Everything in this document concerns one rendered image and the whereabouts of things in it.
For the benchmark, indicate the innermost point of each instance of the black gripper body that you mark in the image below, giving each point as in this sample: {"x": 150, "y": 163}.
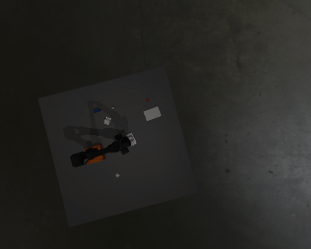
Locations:
{"x": 118, "y": 137}

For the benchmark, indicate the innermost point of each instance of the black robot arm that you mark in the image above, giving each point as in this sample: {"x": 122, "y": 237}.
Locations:
{"x": 77, "y": 159}

